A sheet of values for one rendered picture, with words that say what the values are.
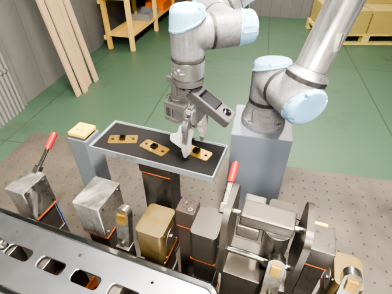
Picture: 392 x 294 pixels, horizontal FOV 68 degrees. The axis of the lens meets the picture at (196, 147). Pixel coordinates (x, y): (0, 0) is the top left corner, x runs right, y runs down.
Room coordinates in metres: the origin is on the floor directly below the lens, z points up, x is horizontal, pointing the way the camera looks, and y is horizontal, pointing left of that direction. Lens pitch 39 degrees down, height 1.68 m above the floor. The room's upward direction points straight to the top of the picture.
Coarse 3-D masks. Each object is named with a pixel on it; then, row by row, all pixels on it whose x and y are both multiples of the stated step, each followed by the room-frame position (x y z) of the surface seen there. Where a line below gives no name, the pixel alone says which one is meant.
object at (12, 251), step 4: (8, 244) 0.44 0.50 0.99; (12, 248) 0.42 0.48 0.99; (16, 248) 0.43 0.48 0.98; (20, 248) 0.43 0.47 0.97; (8, 252) 0.41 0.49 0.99; (12, 252) 0.42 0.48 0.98; (16, 252) 0.42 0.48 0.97; (20, 252) 0.43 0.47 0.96; (24, 252) 0.44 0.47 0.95; (12, 256) 0.41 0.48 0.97; (16, 256) 0.42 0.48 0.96; (20, 256) 0.42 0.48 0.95; (24, 256) 0.43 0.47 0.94; (24, 260) 0.43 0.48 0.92
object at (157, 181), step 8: (144, 168) 0.61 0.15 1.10; (152, 168) 0.60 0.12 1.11; (144, 176) 0.61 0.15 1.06; (152, 176) 0.61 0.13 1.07; (160, 176) 0.59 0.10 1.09; (168, 176) 0.58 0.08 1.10; (176, 176) 0.63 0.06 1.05; (144, 184) 0.62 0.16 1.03; (152, 184) 0.61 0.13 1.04; (160, 184) 0.60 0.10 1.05; (168, 184) 0.59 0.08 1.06; (176, 184) 0.63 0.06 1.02; (152, 192) 0.61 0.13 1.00; (160, 192) 0.60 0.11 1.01; (168, 192) 0.59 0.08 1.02; (176, 192) 0.62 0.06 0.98; (152, 200) 0.61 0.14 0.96; (160, 200) 0.60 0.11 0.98; (168, 200) 0.59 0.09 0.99; (176, 200) 0.62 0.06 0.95; (176, 224) 0.61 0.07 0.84; (176, 232) 0.60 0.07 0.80; (176, 248) 0.59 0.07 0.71
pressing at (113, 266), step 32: (0, 224) 0.49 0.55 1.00; (32, 224) 0.49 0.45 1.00; (0, 256) 0.39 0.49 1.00; (32, 256) 0.39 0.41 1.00; (64, 256) 0.39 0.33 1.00; (96, 256) 0.39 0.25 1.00; (128, 256) 0.39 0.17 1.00; (0, 288) 0.32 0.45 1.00; (32, 288) 0.31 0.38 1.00; (64, 288) 0.31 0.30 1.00; (96, 288) 0.31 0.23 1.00; (128, 288) 0.31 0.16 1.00; (160, 288) 0.31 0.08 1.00; (192, 288) 0.31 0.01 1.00
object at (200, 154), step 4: (192, 148) 0.63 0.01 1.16; (196, 148) 0.62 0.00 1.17; (200, 148) 0.63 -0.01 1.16; (192, 152) 0.61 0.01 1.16; (196, 152) 0.60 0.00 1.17; (200, 152) 0.61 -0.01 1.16; (204, 152) 0.61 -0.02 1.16; (208, 152) 0.61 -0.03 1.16; (196, 156) 0.59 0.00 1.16; (200, 156) 0.59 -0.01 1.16; (204, 156) 0.59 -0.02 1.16; (208, 156) 0.59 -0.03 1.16; (204, 160) 0.58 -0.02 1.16
